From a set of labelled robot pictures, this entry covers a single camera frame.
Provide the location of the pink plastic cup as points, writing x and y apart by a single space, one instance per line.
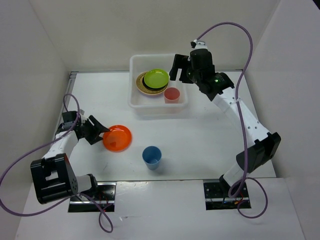
171 95

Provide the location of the blue plastic cup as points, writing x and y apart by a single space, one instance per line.
152 156

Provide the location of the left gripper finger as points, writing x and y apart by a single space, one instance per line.
99 128
93 138

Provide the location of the beige plate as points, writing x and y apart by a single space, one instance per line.
152 94

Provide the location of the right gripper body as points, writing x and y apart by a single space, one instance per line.
193 74

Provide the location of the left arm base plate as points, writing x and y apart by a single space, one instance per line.
104 197

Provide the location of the orange plate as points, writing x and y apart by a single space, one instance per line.
117 139

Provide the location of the round bamboo mat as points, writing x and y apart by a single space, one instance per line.
138 83

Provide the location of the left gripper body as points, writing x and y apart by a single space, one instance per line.
85 128

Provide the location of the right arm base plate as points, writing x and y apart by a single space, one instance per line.
217 199

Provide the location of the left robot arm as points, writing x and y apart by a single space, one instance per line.
52 175

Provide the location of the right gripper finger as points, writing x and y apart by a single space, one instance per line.
179 62
186 75

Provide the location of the black plate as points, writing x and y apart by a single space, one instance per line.
151 88

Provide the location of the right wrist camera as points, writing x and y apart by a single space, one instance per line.
198 45

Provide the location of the green plate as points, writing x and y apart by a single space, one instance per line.
156 78

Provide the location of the clear plastic bin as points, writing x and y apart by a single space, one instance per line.
147 104

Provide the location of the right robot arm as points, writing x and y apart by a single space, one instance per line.
260 144

